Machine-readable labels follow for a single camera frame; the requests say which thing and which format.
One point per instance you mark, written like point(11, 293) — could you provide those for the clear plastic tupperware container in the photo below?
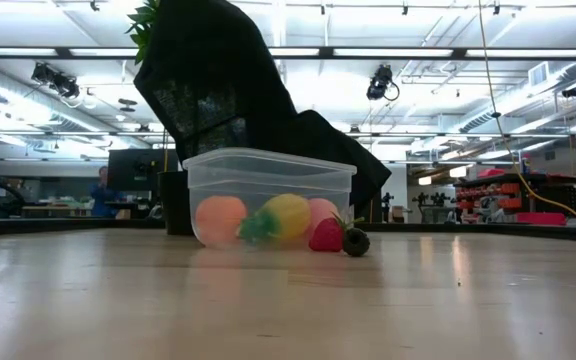
point(268, 172)

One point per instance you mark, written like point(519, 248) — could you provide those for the black ceiling fixture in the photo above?
point(574, 91)

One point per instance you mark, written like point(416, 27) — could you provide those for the toy orange with leaf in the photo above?
point(219, 219)

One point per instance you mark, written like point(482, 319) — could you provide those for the black overhead camera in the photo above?
point(380, 82)

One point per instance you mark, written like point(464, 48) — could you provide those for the dark toy blackberry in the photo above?
point(356, 242)

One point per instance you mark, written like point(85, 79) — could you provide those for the green leafy plant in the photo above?
point(143, 25)

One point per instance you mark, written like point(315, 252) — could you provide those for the pink toy peach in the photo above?
point(323, 210)

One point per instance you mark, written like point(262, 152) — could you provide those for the red storage rack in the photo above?
point(498, 192)

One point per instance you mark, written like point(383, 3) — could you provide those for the black monitor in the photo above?
point(133, 170)

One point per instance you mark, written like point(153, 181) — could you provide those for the black aluminium frame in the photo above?
point(68, 227)

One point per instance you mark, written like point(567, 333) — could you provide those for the yellow toy pineapple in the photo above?
point(285, 216)

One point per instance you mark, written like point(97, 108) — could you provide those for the person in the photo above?
point(102, 195)

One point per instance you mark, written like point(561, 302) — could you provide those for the red toy strawberry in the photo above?
point(325, 236)

